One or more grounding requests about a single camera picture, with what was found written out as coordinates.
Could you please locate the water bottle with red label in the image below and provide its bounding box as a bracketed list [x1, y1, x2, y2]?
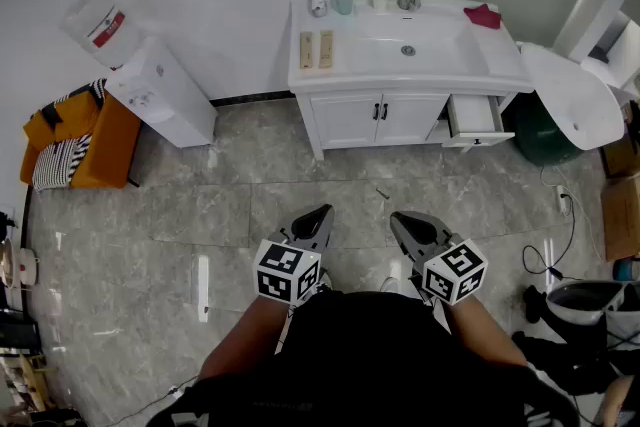
[59, 0, 144, 69]

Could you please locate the small cardboard box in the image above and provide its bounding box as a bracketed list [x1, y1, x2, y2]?
[602, 134, 640, 179]

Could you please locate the person's black clothing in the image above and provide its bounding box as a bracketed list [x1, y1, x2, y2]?
[147, 289, 584, 427]

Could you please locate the person's left forearm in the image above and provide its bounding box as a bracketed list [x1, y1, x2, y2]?
[199, 297, 294, 381]

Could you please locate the large cardboard box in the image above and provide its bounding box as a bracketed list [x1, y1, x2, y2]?
[599, 174, 640, 261]

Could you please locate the grey white machine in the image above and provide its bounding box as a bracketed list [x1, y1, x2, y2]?
[547, 279, 640, 351]

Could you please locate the white cable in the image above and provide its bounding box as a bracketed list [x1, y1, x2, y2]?
[539, 164, 606, 261]

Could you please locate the red cloth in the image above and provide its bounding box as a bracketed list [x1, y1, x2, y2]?
[463, 3, 503, 30]

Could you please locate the person's right forearm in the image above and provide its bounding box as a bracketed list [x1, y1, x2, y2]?
[442, 297, 529, 369]

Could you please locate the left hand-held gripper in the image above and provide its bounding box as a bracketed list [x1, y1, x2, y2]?
[253, 203, 335, 307]

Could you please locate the teal blue container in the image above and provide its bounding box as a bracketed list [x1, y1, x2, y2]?
[612, 257, 640, 284]

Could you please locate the orange sofa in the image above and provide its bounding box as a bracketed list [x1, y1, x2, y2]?
[19, 78, 144, 190]

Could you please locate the white cooking pot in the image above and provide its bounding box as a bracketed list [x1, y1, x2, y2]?
[0, 237, 40, 291]

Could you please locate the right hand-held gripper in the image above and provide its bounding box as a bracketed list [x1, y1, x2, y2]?
[389, 210, 489, 306]

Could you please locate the white open drawer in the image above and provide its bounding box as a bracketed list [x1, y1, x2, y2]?
[442, 94, 516, 149]

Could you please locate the black white striped pillow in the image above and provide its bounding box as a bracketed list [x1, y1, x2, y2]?
[32, 134, 94, 192]

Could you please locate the white ceramic sink top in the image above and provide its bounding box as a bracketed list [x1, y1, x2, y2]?
[287, 0, 535, 94]

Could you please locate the large white freestanding basin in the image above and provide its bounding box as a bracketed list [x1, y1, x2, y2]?
[519, 42, 626, 151]

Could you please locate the white water dispenser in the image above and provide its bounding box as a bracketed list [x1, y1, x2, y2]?
[104, 36, 219, 149]

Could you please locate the black cable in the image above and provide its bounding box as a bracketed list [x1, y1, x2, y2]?
[522, 194, 577, 281]

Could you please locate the dark green pedestal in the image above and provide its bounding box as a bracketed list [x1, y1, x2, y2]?
[514, 92, 584, 166]

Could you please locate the white vanity cabinet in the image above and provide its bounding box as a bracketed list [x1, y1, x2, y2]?
[294, 87, 519, 161]

